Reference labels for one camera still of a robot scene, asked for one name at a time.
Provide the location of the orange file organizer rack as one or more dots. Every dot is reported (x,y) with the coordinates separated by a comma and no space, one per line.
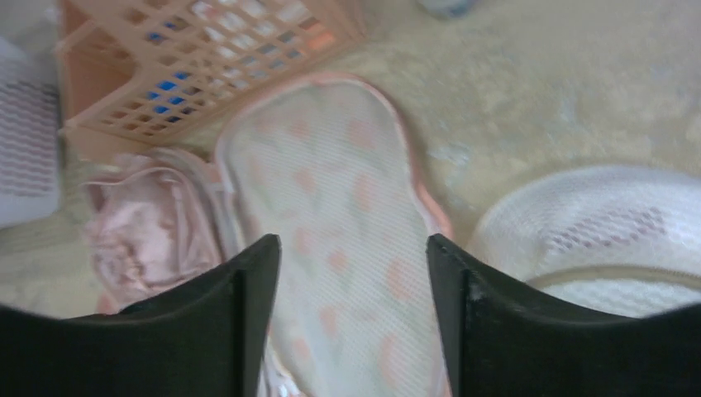
(140,74)

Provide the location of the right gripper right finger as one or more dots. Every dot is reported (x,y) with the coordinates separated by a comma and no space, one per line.
(501,337)

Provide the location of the white plastic basket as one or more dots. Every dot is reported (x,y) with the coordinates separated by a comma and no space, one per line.
(30,123)

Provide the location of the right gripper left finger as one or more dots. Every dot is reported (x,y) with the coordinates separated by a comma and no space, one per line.
(205,337)

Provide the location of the floral mesh laundry bag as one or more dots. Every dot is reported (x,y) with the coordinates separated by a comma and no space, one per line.
(324,163)

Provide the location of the white round mesh laundry bag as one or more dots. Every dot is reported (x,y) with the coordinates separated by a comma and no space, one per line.
(617,239)

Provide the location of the satin pink lace bra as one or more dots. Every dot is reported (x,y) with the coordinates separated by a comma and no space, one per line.
(151,229)

